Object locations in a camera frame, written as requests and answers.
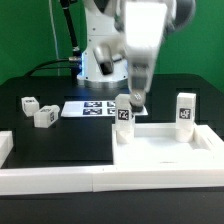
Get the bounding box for white left fence piece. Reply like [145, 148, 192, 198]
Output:
[0, 131, 13, 168]

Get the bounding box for white right fence piece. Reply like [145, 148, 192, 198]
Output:
[200, 125, 224, 150]

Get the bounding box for white fence piece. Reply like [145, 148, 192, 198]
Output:
[200, 125, 224, 150]
[0, 131, 13, 168]

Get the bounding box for black hose at base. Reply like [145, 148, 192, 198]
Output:
[59, 0, 82, 53]

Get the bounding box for white front fence bar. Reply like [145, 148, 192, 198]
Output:
[0, 164, 224, 196]

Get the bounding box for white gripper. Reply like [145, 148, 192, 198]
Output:
[93, 1, 168, 112]

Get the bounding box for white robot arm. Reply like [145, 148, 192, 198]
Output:
[83, 0, 196, 112]

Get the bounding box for white square table top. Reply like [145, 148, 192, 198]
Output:
[112, 123, 224, 166]

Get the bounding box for white sheet with markers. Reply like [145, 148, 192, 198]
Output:
[60, 99, 149, 118]

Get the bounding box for black cable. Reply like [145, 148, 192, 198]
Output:
[23, 58, 83, 78]

